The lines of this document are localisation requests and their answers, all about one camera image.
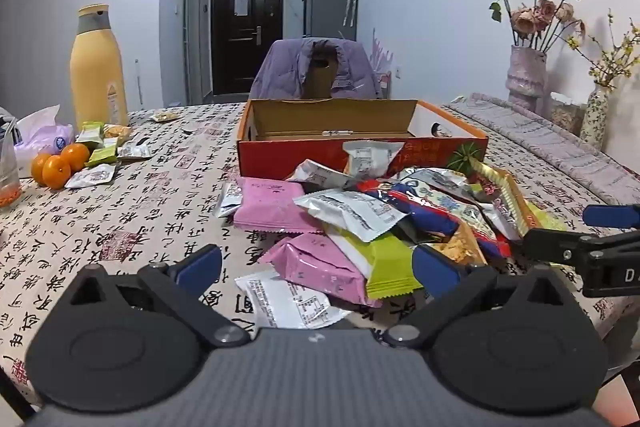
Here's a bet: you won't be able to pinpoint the flat silver snack packet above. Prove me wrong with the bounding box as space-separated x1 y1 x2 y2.
117 142 152 160
64 163 117 189

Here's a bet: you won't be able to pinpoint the grey refrigerator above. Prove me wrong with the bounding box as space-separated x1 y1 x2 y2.
305 0 358 42

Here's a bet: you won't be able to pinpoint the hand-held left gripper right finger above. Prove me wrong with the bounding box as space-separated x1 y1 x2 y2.
382 244 571 350

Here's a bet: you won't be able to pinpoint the pink textured vase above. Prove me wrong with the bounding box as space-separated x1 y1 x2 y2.
505 44 548 112

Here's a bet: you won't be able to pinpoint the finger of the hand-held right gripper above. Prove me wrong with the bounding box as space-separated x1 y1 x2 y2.
581 203 640 229
520 228 640 267

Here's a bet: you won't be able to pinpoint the grey side door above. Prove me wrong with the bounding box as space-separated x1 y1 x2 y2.
182 0 203 105

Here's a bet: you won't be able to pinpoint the pile of mixed snack packets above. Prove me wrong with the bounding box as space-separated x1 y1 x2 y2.
215 141 568 330

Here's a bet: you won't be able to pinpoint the yellow blossom twigs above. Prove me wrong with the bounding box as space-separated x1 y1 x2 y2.
567 9 640 90

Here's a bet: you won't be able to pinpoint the yellow bottle with grey collar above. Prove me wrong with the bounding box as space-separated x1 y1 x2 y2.
70 4 130 128

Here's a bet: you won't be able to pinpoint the lilac plastic bag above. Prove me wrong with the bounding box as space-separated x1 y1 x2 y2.
12 104 76 165

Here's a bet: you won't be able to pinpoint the dark entrance door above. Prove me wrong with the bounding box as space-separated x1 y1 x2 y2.
211 0 284 96

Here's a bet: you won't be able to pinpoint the clear plastic bag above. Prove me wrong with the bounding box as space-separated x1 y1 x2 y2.
0 117 23 208

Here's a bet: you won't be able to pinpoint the small orange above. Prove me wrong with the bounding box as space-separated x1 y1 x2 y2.
60 143 91 172
42 155 72 188
31 153 53 185

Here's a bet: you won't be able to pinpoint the orange cardboard box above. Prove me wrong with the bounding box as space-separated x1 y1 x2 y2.
236 98 488 180

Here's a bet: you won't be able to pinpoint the purple padded jacket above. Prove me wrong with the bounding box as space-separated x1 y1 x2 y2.
248 38 383 102

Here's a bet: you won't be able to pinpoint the wooden chair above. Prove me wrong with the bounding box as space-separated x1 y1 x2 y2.
302 44 341 100

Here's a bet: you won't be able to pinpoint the clear storage jar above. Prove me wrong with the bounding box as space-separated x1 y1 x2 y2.
547 92 586 136

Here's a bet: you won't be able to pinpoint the green snack packet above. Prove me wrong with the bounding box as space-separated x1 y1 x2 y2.
84 144 120 168
75 122 106 145

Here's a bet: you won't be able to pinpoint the small floral vase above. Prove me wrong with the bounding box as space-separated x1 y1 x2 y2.
580 87 610 150

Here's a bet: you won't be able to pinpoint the pink quilted blanket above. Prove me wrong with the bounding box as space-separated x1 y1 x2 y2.
442 93 640 205

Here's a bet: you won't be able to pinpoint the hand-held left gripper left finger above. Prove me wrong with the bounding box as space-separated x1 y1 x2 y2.
65 244 251 350

